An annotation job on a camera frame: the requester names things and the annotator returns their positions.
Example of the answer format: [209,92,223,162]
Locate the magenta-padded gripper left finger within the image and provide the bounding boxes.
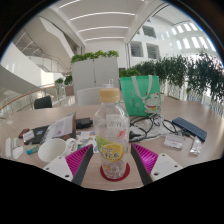
[43,143,95,187]

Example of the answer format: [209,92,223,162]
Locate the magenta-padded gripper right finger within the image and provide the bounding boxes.
[130,142,184,186]

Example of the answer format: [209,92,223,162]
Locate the clear lemon drink bottle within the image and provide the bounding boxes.
[93,87,131,180]

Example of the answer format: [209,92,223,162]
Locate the flat round red coaster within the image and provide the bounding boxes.
[99,162,131,183]

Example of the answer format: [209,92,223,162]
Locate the colourful sticker sheet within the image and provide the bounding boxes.
[74,130,98,154]

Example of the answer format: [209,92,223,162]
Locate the white label card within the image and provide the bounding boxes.
[163,133,185,150]

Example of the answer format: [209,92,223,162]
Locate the document in clear sleeve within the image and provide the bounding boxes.
[39,113,77,145]

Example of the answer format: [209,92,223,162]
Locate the small black pouch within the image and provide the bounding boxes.
[75,117,94,130]

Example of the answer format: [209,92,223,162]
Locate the black notebook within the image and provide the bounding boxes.
[23,124,51,145]

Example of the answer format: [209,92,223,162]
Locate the blue green tube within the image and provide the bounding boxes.
[25,145,40,156]

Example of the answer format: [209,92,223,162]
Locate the dark blue keyboard case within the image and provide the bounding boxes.
[171,116,208,143]

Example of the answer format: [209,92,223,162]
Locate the small white box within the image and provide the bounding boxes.
[22,129,36,144]

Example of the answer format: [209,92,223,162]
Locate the small white rounded device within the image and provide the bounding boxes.
[12,146,24,160]
[11,137,20,149]

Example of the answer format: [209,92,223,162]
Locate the small red black box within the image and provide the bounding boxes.
[18,128,30,139]

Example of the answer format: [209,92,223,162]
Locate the green tote bag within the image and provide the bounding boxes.
[119,74,162,118]

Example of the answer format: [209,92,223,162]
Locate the black chair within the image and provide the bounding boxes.
[33,95,53,110]

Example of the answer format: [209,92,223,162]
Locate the planter box with plants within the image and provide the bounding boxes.
[54,75,74,97]

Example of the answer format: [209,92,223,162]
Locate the clear pump bottle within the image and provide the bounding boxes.
[101,78,115,90]

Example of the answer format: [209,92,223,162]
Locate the white cabinet with plants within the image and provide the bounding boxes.
[70,49,120,98]

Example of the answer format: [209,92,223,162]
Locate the green plant hedge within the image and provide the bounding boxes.
[119,49,224,111]

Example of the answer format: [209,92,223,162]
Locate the ceiling light strips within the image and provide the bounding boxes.
[58,0,136,43]

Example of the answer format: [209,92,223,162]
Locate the tangled black cables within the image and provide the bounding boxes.
[128,113,183,143]

